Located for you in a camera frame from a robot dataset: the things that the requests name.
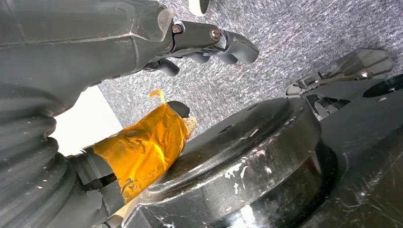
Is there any white desk leg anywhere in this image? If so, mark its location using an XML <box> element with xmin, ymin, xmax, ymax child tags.
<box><xmin>188</xmin><ymin>0</ymin><xmax>211</xmax><ymax>17</ymax></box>

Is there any black robot body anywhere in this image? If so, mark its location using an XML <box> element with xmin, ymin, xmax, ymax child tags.
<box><xmin>121</xmin><ymin>74</ymin><xmax>403</xmax><ymax>228</ymax></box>

